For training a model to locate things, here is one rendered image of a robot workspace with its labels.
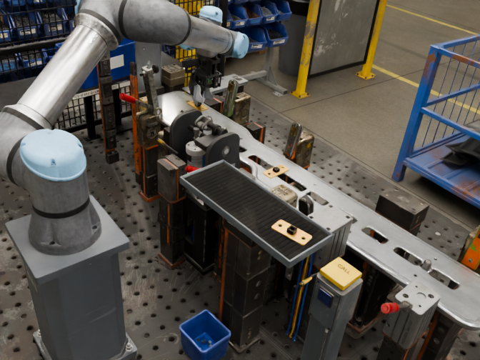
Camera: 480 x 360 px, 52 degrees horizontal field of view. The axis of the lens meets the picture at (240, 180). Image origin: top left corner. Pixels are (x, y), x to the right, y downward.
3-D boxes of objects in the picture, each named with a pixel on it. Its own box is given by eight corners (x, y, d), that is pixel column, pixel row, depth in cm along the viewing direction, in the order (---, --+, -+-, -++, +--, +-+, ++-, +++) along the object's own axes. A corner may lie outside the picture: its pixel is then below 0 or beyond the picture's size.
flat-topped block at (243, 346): (260, 340, 138) (278, 214, 112) (238, 356, 133) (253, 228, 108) (236, 318, 143) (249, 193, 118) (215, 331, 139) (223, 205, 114)
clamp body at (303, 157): (308, 216, 186) (323, 136, 166) (286, 228, 179) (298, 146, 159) (290, 204, 191) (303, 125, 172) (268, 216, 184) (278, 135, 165)
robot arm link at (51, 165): (61, 221, 97) (51, 163, 90) (11, 198, 102) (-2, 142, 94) (102, 191, 106) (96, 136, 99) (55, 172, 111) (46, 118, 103)
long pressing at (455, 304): (516, 291, 120) (518, 286, 119) (472, 339, 107) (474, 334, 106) (180, 91, 201) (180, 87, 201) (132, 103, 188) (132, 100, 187)
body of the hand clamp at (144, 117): (163, 196, 189) (161, 114, 170) (148, 202, 185) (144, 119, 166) (154, 188, 193) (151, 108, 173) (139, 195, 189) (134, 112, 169)
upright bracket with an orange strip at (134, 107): (142, 183, 195) (136, 63, 167) (139, 185, 194) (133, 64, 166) (138, 180, 197) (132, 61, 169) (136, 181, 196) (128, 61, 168)
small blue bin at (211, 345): (231, 355, 133) (233, 333, 128) (201, 375, 127) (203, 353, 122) (206, 329, 139) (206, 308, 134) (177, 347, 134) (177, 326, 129)
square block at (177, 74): (185, 144, 222) (186, 68, 202) (171, 150, 218) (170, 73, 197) (175, 137, 227) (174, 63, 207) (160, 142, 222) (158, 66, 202)
